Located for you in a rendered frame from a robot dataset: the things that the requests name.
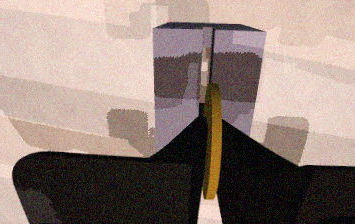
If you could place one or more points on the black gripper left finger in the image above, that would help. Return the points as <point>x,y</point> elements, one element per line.
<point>82,188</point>

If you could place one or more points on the gold coin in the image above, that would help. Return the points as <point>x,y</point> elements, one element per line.
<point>213,114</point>

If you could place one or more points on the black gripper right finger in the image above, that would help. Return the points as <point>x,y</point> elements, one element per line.
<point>258,186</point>

